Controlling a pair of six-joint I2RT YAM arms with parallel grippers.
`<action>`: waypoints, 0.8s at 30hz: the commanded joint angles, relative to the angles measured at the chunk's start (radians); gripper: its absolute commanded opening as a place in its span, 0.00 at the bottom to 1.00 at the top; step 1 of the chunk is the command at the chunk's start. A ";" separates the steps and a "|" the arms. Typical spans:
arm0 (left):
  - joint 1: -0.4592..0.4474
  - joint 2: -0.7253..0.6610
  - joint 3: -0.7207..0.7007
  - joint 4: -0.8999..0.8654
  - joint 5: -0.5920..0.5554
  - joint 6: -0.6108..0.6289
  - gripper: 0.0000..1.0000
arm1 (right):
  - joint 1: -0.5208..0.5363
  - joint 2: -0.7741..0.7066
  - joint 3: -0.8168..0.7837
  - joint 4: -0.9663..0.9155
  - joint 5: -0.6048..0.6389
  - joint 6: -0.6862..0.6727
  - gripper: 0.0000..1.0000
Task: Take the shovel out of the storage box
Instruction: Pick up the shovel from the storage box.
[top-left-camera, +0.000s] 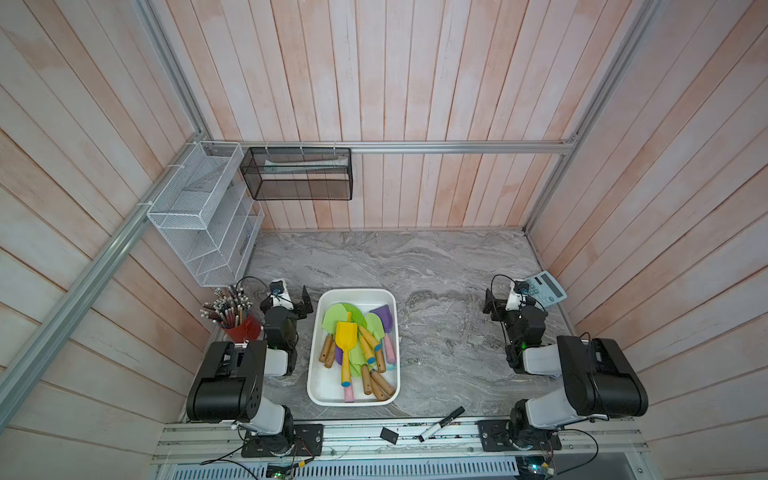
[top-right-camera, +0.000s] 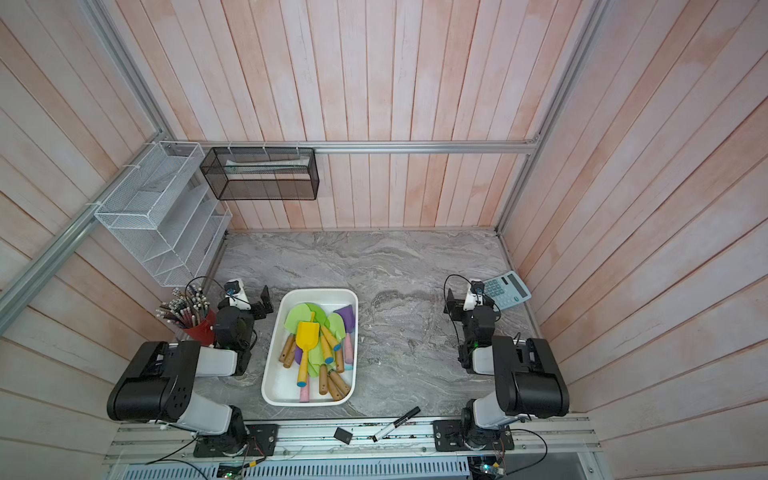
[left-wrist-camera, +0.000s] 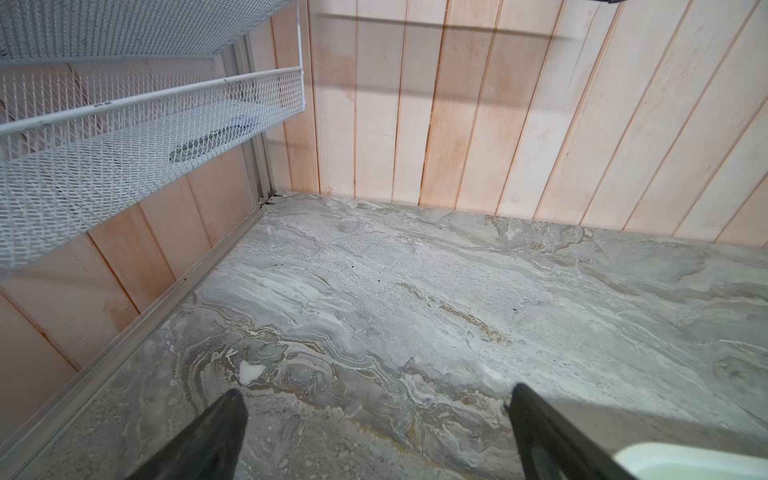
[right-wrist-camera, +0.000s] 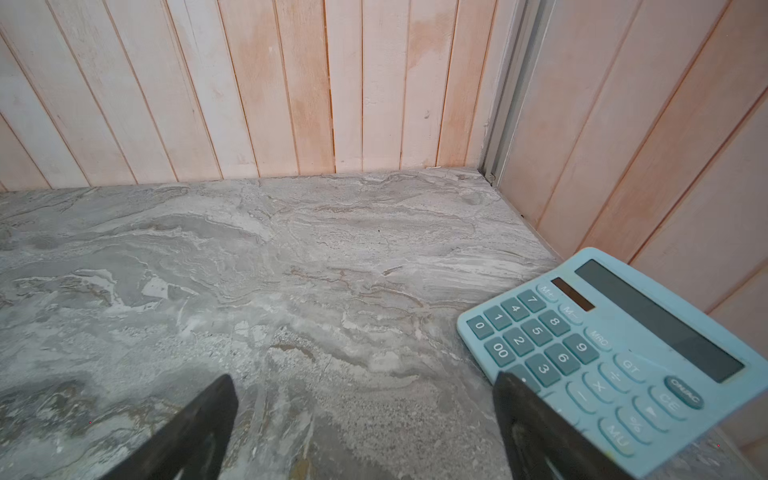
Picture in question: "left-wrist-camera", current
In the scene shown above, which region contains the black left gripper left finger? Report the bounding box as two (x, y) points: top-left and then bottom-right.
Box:
(129, 389), (248, 479)

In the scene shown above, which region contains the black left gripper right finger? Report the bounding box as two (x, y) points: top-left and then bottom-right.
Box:
(505, 383), (633, 480)

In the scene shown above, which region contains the white wire mesh shelf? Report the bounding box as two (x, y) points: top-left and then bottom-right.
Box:
(1, 1), (306, 275)

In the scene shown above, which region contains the white plastic storage box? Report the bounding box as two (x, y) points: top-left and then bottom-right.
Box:
(613, 442), (768, 480)

